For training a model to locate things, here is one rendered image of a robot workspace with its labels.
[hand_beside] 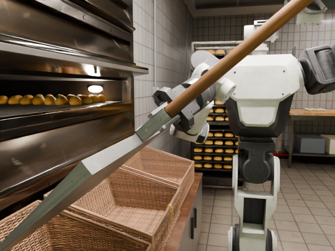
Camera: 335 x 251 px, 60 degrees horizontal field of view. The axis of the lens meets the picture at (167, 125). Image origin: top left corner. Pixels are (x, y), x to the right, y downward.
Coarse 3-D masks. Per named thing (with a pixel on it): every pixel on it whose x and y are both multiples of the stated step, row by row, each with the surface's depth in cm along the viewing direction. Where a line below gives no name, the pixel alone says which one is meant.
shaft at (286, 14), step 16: (304, 0) 58; (272, 16) 60; (288, 16) 59; (256, 32) 61; (272, 32) 60; (240, 48) 62; (224, 64) 63; (208, 80) 64; (192, 96) 65; (176, 112) 67
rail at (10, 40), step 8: (0, 40) 80; (8, 40) 83; (16, 40) 86; (24, 40) 89; (40, 48) 96; (48, 48) 100; (56, 48) 105; (80, 56) 121; (88, 56) 128; (120, 64) 165; (128, 64) 177
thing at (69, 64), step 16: (0, 48) 79; (16, 48) 85; (32, 48) 92; (0, 64) 98; (16, 64) 102; (32, 64) 107; (48, 64) 112; (64, 64) 118; (80, 64) 124; (96, 64) 135; (112, 64) 153
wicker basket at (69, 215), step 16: (32, 208) 110; (0, 224) 95; (16, 224) 101; (48, 224) 114; (64, 224) 111; (80, 224) 110; (96, 224) 108; (0, 240) 94; (32, 240) 106; (48, 240) 114; (64, 240) 113; (80, 240) 110; (96, 240) 109; (112, 240) 107; (128, 240) 106; (144, 240) 105
